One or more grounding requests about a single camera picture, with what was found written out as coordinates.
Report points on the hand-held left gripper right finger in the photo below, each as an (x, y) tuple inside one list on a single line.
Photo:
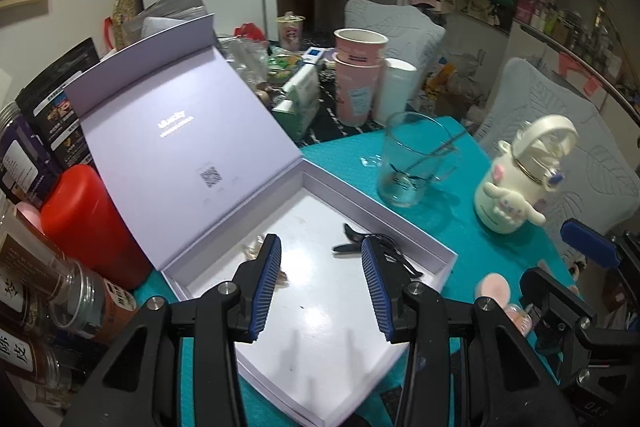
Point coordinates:
[(375, 294)]

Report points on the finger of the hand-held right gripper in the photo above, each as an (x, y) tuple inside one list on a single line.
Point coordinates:
[(547, 294), (590, 243)]

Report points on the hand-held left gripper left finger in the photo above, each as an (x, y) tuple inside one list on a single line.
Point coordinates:
[(265, 294)]

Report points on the black hair clip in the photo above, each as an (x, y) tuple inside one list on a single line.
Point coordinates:
[(350, 248)]

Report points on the pink powder puff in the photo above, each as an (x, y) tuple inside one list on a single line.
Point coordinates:
[(492, 287)]

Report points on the lavender gift box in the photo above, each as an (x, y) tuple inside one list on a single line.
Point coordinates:
[(200, 132)]

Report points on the small pink object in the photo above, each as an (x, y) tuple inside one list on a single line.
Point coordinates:
[(519, 318)]

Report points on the clear hair clip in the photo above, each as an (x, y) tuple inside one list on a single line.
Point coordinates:
[(252, 251)]

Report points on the white cartoon water bottle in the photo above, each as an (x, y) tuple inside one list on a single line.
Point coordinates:
[(505, 202)]

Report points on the glass mug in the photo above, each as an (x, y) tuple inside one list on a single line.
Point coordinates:
[(405, 157)]

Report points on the grey leaf-pattern chair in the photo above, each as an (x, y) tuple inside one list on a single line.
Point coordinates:
[(550, 102), (390, 19)]

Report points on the metal spoon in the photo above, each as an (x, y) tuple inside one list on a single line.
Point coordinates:
[(450, 143)]

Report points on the red plastic container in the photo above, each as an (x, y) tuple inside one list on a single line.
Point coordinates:
[(90, 222)]

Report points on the green white carton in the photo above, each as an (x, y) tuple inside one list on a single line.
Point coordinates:
[(300, 102)]

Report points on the pink paper cup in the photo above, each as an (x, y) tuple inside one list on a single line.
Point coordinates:
[(355, 97), (360, 44)]

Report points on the white cup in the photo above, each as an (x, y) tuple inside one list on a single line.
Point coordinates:
[(397, 92)]

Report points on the clear jar brown contents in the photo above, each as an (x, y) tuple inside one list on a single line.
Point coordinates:
[(45, 272)]

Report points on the clear plastic bag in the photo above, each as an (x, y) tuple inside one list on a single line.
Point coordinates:
[(245, 59)]

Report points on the clear jar dark label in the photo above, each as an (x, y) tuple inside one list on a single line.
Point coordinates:
[(30, 357)]

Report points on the blue white small box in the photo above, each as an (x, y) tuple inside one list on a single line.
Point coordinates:
[(316, 55)]

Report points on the instant noodle cup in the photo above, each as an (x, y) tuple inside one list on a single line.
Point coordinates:
[(291, 32)]

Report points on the red plastic bag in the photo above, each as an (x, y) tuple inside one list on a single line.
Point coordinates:
[(248, 31)]

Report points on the dark jar purple label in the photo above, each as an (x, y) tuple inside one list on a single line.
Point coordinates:
[(22, 157)]

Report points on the black snack packet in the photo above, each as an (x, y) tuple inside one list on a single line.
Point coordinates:
[(55, 107)]

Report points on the grey plastic mailer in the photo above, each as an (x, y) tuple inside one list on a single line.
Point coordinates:
[(172, 4)]

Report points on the woven straw fan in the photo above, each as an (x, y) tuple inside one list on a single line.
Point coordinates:
[(124, 12)]

